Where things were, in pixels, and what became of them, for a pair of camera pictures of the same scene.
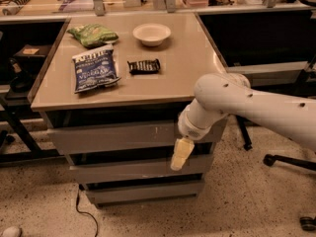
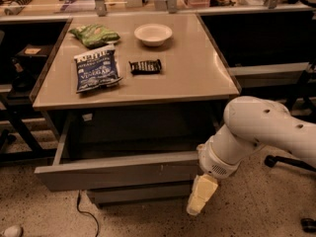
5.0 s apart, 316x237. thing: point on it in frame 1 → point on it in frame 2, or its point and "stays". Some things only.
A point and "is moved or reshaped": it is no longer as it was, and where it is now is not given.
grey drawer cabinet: (114, 91) stays
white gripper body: (190, 127) → (215, 164)
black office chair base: (271, 159) stays
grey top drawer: (125, 137) is moved or reshaped
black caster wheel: (308, 224) stays
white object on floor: (11, 231) stays
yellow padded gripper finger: (183, 148) → (203, 187)
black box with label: (31, 57) stays
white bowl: (151, 34) stays
